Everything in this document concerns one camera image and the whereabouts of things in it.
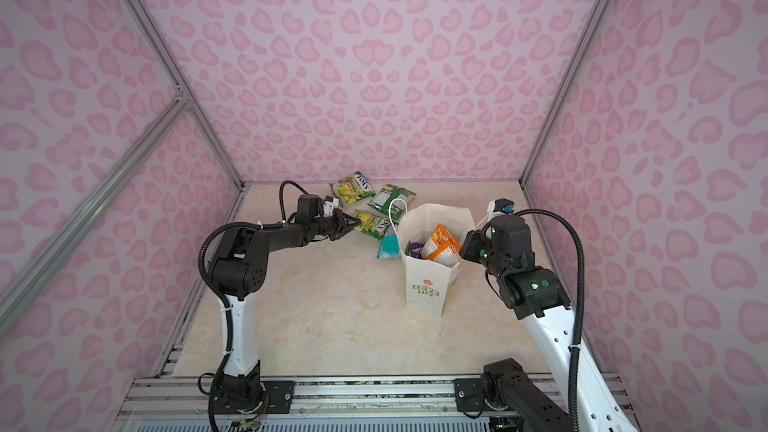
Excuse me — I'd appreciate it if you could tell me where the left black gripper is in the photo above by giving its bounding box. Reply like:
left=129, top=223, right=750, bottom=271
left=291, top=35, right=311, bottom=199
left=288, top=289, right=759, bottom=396
left=311, top=209, right=361, bottom=241

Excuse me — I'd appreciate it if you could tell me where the orange Fox's fruit bag bottom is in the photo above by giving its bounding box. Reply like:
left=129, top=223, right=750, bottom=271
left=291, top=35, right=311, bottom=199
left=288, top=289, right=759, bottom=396
left=420, top=224, right=461, bottom=268

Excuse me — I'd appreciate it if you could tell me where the teal white snack bag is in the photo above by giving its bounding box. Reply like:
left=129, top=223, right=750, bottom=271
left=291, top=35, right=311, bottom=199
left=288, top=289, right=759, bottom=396
left=377, top=234, right=401, bottom=259

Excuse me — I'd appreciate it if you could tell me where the green white snack bag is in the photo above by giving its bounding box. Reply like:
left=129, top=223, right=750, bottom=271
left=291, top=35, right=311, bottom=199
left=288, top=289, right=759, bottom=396
left=368, top=184, right=416, bottom=223

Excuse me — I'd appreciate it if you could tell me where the purple Fox's berries bag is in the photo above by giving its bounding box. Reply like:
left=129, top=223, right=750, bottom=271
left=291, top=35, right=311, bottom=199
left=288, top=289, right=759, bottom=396
left=407, top=242, right=424, bottom=259

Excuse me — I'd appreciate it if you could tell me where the white paper bag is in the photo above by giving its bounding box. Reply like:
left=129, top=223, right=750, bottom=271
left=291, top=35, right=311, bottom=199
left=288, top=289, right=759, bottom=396
left=394, top=203, right=476, bottom=317

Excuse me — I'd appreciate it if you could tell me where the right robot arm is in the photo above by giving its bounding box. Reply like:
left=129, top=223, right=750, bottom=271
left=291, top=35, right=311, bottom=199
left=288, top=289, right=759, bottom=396
left=461, top=210, right=636, bottom=431

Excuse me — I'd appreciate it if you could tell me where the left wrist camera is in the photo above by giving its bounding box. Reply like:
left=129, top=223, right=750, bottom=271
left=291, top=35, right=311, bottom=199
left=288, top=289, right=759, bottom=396
left=295, top=194, right=339, bottom=223

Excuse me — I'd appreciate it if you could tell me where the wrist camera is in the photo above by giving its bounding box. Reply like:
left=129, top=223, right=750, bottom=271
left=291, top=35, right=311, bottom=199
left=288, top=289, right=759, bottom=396
left=295, top=194, right=339, bottom=223
left=487, top=198, right=515, bottom=219

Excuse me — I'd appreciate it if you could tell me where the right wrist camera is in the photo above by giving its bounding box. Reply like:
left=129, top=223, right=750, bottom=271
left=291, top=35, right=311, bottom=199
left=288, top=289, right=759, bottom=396
left=487, top=198, right=515, bottom=219

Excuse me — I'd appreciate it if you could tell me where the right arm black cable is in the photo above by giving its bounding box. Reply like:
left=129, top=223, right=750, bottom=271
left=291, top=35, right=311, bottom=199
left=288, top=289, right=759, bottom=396
left=512, top=208, right=586, bottom=432

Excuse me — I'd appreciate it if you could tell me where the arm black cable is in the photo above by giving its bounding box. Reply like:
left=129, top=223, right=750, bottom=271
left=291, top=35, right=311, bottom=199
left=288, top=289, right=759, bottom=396
left=197, top=179, right=310, bottom=432
left=512, top=208, right=586, bottom=432

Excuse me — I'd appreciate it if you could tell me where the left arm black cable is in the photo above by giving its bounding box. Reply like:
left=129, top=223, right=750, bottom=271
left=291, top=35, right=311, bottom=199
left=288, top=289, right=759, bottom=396
left=197, top=179, right=310, bottom=432

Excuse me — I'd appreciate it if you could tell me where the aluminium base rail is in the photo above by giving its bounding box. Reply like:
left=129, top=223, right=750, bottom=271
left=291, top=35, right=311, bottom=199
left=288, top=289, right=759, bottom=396
left=110, top=374, right=637, bottom=432

